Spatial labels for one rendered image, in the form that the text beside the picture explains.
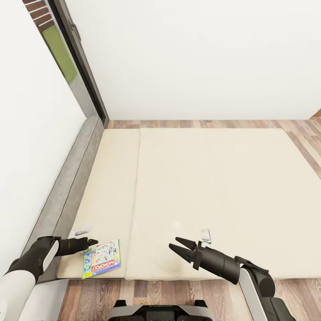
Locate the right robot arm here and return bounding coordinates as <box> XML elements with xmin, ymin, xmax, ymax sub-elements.
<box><xmin>169</xmin><ymin>229</ymin><xmax>296</xmax><ymax>321</ymax></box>

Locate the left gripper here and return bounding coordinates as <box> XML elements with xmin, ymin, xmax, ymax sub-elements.
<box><xmin>62</xmin><ymin>237</ymin><xmax>98</xmax><ymax>256</ymax></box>

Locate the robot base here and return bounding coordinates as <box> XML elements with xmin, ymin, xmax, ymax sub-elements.
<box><xmin>106</xmin><ymin>300</ymin><xmax>215</xmax><ymax>321</ymax></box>

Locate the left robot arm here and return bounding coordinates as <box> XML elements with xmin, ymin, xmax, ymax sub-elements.
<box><xmin>0</xmin><ymin>226</ymin><xmax>98</xmax><ymax>321</ymax></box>

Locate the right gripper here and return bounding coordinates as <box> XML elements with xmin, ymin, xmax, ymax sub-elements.
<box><xmin>169</xmin><ymin>237</ymin><xmax>225</xmax><ymax>277</ymax></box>

